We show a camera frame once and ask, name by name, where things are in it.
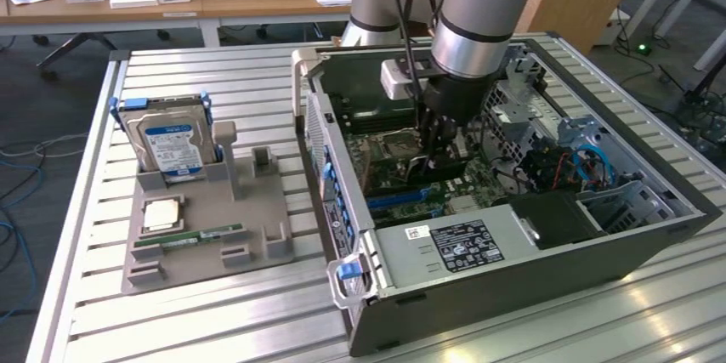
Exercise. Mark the green motherboard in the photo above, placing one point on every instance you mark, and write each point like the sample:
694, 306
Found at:
413, 209

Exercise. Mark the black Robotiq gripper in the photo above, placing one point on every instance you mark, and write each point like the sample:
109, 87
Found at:
453, 99

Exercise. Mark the white socket box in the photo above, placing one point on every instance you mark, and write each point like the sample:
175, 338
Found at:
616, 27

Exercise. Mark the grey parts rack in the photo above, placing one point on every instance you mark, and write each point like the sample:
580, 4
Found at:
227, 218

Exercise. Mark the white table frame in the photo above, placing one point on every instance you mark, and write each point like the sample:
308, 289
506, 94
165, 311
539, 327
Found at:
711, 52

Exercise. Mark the open dark PC case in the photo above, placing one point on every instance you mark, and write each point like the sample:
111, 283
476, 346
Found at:
510, 295

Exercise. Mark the black graphics card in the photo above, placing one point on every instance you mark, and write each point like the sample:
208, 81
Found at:
441, 174

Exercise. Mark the wooden office desk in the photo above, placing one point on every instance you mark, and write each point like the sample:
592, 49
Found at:
85, 14
255, 1

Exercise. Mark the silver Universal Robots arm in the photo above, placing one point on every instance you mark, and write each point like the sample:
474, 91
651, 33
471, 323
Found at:
482, 6

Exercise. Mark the hard disk with blue caddy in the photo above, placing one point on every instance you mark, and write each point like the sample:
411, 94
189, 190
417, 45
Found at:
169, 146

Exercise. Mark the silver metal drive cage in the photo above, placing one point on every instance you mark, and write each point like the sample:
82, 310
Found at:
516, 120

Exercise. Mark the silver CPU chip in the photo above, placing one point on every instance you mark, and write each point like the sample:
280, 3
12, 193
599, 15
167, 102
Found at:
160, 214

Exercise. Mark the silver disk bay bracket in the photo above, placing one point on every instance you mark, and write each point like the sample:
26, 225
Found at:
630, 205

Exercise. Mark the green lit power switch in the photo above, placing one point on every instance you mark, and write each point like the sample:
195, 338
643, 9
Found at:
643, 47

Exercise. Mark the blue case release tab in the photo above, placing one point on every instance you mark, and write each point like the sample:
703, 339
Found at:
347, 272

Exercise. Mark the green RAM stick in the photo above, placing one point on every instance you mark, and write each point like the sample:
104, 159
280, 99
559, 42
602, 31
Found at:
192, 235

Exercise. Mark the black rear panel latch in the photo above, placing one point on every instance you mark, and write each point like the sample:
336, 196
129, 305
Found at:
329, 118

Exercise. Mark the black office chair base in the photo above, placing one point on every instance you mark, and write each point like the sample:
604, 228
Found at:
68, 46

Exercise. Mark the long expansion slot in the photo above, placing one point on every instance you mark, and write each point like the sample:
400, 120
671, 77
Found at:
399, 205
396, 197

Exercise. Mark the grey power supply unit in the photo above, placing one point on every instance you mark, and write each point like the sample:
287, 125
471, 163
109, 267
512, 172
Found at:
408, 261

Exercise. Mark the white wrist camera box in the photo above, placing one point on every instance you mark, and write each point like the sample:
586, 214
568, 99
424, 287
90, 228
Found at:
396, 78

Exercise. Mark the CPU socket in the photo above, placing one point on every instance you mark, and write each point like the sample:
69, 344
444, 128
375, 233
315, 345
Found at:
396, 142

